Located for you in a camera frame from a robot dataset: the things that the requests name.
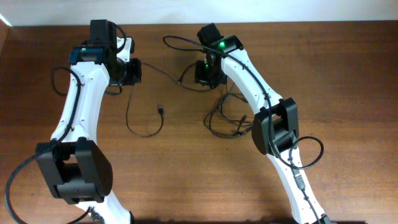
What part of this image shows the black cable bundle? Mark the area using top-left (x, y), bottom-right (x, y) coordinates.
top-left (177, 60), bottom-right (254, 139)

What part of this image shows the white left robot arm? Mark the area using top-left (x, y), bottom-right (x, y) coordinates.
top-left (36, 19), bottom-right (142, 223)

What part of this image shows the black separated usb cable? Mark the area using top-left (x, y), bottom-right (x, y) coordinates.
top-left (125, 83), bottom-right (165, 139)

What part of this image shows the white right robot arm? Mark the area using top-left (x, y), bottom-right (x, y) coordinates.
top-left (195, 23), bottom-right (330, 223)

